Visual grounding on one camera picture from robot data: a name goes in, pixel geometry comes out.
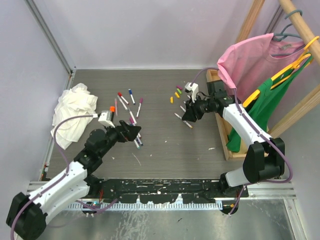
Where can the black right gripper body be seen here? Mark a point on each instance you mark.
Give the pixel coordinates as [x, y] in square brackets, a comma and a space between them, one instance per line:
[201, 106]

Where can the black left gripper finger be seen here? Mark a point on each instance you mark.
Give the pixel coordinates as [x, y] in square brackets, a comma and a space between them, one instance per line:
[130, 128]
[131, 135]

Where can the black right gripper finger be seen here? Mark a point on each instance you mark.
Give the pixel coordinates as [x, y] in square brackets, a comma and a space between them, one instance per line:
[189, 115]
[189, 106]

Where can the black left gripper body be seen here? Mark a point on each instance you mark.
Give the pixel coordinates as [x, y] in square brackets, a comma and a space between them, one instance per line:
[120, 136]

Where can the yellow ended white marker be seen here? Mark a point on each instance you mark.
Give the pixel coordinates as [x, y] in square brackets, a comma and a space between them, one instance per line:
[190, 126]

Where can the teal ended white marker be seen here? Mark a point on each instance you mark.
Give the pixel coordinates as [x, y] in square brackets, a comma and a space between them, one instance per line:
[136, 144]

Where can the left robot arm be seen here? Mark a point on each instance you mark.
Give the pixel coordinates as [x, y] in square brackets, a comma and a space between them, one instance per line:
[29, 214]

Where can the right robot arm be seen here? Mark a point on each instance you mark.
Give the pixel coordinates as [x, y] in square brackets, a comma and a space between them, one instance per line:
[264, 158]

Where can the orange capped black highlighter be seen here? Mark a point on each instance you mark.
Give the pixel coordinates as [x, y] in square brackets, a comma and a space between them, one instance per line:
[112, 110]

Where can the red capped white marker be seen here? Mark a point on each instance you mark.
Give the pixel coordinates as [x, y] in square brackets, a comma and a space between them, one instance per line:
[123, 98]

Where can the blue capped white marker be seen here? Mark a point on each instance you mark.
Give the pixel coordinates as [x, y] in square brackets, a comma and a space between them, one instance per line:
[132, 97]

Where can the white crumpled cloth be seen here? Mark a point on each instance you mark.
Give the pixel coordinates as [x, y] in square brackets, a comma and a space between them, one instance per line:
[77, 101]

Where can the pink t-shirt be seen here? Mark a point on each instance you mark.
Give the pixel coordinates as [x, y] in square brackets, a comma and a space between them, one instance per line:
[245, 65]

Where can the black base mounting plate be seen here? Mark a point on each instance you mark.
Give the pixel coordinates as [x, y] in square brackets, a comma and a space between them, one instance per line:
[159, 191]

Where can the green tank top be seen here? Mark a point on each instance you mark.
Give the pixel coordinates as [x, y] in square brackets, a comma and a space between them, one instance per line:
[264, 107]

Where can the grey-blue clothes hanger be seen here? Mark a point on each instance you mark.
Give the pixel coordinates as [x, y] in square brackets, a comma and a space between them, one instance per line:
[278, 37]

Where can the yellow clothes hanger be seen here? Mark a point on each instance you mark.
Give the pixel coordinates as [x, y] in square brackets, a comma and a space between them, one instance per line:
[281, 77]

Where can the wooden hanging rod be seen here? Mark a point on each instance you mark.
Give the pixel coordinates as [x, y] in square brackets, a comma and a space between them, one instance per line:
[309, 38]

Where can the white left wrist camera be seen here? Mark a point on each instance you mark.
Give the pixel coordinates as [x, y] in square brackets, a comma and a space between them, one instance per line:
[105, 118]

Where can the white slotted cable duct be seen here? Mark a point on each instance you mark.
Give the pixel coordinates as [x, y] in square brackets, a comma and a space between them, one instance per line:
[175, 206]

